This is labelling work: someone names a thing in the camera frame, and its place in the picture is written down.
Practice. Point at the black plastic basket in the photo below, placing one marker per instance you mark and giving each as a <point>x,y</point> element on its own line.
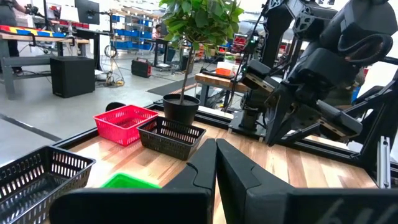
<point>168,144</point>
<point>37,193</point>

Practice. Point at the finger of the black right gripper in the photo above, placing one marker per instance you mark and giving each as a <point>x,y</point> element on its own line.
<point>306,124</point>
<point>280,115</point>

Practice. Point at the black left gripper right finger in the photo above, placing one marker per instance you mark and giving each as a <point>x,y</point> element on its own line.
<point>267,205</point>

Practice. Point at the black floor mat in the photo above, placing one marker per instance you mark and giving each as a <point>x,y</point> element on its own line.
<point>169,88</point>

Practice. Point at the person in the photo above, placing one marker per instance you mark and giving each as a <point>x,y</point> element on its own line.
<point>157,31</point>
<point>9,18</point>

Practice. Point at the orange and white container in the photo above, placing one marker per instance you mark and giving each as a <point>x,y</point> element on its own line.
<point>224,71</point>

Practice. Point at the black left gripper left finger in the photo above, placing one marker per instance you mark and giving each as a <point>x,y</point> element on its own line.
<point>174,205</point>

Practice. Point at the shelf with blue bins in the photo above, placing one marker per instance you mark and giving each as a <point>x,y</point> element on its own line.
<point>133,32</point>

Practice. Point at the red plastic basket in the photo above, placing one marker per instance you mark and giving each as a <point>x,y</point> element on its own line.
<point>121,130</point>

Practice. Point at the red and black toolbox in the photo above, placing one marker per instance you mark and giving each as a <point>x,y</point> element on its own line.
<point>140,68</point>

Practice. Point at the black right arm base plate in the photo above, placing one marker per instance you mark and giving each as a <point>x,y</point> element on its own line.
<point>248,130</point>

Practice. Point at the black monitor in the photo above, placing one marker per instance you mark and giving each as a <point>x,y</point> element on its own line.
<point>87,11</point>

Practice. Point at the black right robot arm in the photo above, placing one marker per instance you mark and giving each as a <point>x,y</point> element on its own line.
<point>357,18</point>

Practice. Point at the silver aluminium extrusion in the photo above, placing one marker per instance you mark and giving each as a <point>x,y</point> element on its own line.
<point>384,161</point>

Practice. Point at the black cabinet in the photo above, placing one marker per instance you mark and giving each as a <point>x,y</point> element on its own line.
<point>71,77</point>

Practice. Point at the wooden side table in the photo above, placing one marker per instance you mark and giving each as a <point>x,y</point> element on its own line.
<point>217,82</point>

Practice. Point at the green plastic basket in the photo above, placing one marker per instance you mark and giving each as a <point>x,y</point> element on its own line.
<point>127,182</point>

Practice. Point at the workbench with colourful top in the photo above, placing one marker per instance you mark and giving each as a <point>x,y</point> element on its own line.
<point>37,38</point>

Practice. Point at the green plant in black pot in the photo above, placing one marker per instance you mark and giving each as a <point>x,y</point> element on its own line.
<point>199,21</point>

